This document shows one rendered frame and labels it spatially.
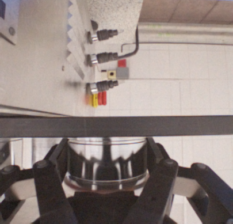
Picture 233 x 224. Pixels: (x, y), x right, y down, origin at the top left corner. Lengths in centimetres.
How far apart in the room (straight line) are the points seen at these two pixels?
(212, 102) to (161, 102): 52
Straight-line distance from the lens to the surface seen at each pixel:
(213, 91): 194
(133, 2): 45
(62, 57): 18
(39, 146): 29
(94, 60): 35
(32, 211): 41
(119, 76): 162
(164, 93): 173
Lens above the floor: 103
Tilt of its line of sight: 5 degrees down
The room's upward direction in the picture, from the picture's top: 179 degrees clockwise
